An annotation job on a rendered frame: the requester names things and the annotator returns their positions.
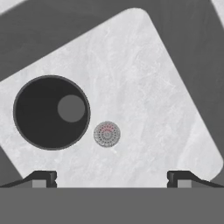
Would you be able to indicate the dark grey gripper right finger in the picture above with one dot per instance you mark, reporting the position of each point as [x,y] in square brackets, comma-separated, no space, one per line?
[182,178]

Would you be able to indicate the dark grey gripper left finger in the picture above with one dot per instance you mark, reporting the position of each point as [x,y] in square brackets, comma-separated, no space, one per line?
[40,178]

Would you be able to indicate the round metal sink drain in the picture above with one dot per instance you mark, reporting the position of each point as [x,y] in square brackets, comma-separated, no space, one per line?
[107,134]

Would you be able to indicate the grey sink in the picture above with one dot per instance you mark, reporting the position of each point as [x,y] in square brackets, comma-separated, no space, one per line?
[140,87]

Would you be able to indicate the black round cup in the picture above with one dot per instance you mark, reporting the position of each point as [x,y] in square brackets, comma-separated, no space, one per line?
[43,122]

